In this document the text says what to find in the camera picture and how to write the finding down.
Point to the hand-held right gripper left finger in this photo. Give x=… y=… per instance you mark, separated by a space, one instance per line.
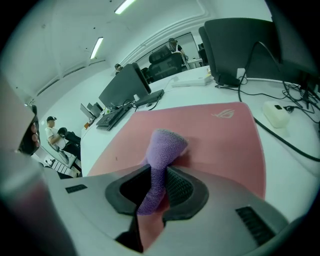
x=87 y=200

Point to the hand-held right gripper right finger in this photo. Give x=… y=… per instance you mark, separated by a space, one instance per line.
x=220 y=220

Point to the pink desk mat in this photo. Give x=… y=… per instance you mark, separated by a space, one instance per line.
x=212 y=140

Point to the purple cloth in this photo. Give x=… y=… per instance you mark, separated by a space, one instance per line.
x=165 y=150

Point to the black full-size keyboard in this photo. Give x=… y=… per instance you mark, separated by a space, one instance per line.
x=111 y=119

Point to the small green bottle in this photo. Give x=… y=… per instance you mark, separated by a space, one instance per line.
x=108 y=110

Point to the small white adapter box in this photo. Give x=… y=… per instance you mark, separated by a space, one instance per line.
x=275 y=117

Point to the wide black curved monitor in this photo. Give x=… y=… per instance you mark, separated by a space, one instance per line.
x=122 y=85

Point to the black docking box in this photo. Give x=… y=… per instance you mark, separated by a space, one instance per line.
x=150 y=97

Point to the white flat box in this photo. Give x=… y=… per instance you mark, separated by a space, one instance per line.
x=192 y=81

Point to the ceiling light strip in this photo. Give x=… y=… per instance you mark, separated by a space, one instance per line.
x=123 y=6
x=96 y=47

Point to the black office chair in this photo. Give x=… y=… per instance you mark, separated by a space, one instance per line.
x=162 y=65

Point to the dark grey monitor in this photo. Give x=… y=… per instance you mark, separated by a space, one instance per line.
x=202 y=42
x=237 y=45

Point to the large black flat monitor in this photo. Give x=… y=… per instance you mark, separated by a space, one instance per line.
x=295 y=37

